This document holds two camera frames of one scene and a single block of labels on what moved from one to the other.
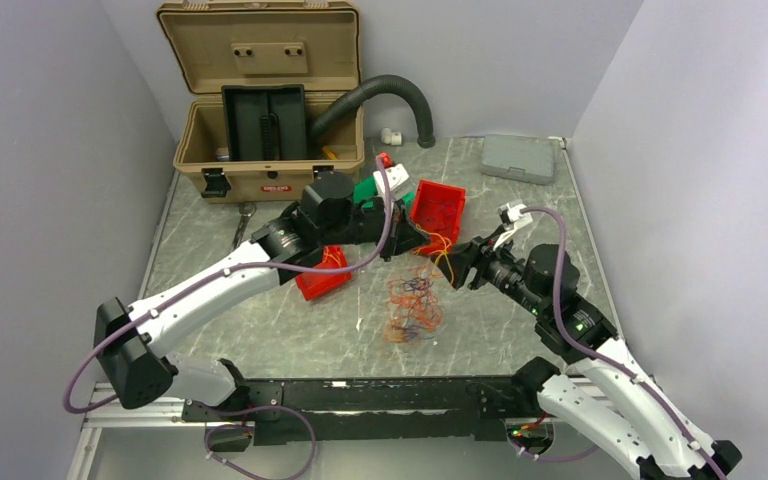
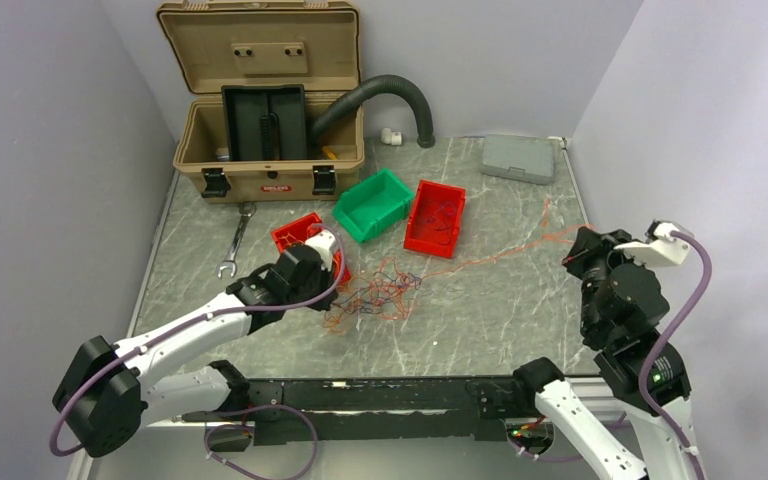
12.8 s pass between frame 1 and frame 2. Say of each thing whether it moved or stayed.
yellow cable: moved
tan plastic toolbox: stayed
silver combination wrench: stayed
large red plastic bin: stayed
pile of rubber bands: moved
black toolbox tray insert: stayed
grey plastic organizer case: stayed
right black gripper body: moved
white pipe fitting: stayed
